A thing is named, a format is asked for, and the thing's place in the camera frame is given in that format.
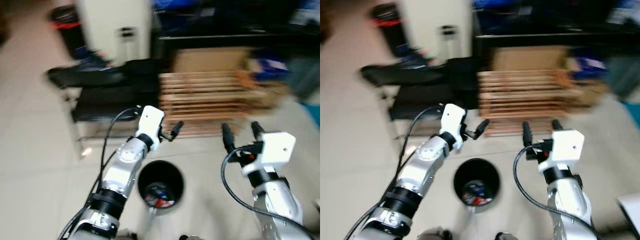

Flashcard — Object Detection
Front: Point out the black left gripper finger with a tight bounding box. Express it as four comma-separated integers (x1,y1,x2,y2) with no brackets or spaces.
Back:
472,119,491,141
169,120,185,142

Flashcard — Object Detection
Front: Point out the black round rubbish bin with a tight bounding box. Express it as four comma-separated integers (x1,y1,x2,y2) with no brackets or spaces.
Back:
137,160,185,210
453,158,501,208

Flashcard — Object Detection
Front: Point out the red blue trash wrapper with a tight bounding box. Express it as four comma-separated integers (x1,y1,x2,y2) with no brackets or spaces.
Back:
145,182,176,208
462,180,489,206

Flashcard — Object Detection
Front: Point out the wooden slat crate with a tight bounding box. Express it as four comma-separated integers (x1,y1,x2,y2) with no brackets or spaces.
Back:
159,70,281,138
477,69,597,137

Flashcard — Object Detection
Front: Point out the black chair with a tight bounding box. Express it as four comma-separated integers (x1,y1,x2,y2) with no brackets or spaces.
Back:
47,59,163,124
361,57,481,121

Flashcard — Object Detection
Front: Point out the teal mat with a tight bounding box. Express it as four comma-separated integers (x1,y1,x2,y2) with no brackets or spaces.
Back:
302,102,321,129
622,101,640,129

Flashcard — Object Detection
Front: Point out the blue and white box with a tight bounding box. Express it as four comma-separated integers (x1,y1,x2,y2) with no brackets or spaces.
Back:
567,55,609,79
250,57,290,81

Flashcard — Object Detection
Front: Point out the brown cardboard box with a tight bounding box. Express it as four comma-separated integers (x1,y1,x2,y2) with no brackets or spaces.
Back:
492,46,571,72
172,47,253,74

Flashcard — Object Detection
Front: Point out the dark grey bag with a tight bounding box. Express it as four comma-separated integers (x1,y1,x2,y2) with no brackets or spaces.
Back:
607,55,640,99
287,57,321,101

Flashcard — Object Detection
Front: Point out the black desk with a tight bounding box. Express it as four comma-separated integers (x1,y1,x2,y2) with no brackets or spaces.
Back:
472,0,640,54
152,0,321,56

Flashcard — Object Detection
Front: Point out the blue shoe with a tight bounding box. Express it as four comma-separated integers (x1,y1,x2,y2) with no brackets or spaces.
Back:
397,47,434,68
75,49,113,70

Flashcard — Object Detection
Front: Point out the white paper sheet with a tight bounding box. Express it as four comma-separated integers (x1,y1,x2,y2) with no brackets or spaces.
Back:
617,194,640,237

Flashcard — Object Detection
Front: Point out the black cylinder with red band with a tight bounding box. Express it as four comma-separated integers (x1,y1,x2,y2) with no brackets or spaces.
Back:
372,2,409,57
49,5,89,60

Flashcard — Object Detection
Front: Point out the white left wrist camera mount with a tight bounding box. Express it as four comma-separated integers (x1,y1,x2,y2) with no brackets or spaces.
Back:
440,103,467,151
136,105,166,152

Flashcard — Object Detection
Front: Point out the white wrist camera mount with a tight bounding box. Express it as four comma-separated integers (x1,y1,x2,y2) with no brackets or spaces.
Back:
136,105,166,152
241,132,296,177
538,129,585,173
440,103,467,151

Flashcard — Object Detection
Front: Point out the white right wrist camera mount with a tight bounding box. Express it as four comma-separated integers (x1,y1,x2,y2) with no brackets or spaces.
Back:
538,129,585,173
241,132,296,177

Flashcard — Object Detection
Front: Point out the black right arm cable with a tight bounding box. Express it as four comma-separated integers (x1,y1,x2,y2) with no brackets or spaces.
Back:
513,143,601,240
221,146,317,240

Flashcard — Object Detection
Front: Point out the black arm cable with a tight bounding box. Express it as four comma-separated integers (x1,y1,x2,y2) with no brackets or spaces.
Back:
345,104,446,240
513,143,601,240
57,106,143,240
221,146,317,240

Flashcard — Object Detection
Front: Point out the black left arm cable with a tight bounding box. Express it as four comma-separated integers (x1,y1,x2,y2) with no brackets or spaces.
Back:
57,106,143,240
345,104,446,240

